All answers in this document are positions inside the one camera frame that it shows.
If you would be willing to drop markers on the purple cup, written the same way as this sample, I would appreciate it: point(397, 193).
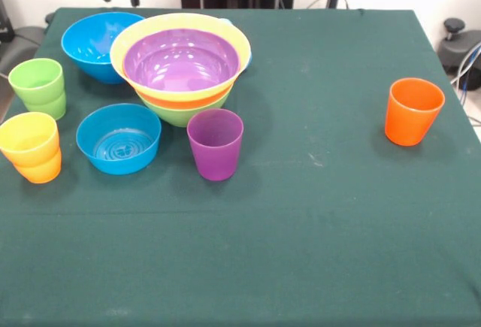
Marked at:
point(216, 158)

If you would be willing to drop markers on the blue cup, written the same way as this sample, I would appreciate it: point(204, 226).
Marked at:
point(248, 64)

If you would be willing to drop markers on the black plug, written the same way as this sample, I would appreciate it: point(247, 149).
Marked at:
point(331, 0)

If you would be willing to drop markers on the green bowl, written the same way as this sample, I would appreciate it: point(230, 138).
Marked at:
point(180, 116)

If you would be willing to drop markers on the black stand with knob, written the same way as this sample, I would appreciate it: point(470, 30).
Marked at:
point(454, 26)

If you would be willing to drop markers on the purple bowl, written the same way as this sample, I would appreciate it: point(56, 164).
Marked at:
point(180, 64)

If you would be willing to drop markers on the dark green table cloth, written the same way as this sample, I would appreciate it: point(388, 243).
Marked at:
point(240, 248)

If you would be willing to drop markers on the yellow cup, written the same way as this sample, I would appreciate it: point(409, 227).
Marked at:
point(28, 152)

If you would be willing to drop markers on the green cup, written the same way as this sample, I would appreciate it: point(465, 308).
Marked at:
point(50, 111)
point(35, 90)

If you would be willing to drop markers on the dark equipment box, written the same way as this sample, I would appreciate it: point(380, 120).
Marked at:
point(4, 22)

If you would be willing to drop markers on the black table clamp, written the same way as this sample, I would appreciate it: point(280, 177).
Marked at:
point(49, 18)

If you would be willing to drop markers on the yellow bowl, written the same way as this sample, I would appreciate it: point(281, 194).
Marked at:
point(180, 22)

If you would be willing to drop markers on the red-orange cup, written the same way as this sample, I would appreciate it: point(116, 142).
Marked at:
point(411, 124)

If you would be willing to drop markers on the orange cup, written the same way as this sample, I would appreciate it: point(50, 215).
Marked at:
point(39, 174)

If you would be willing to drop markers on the small blue bowl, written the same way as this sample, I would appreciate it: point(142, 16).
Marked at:
point(118, 163)

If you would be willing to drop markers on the large blue bowl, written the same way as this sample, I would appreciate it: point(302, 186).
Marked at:
point(86, 49)

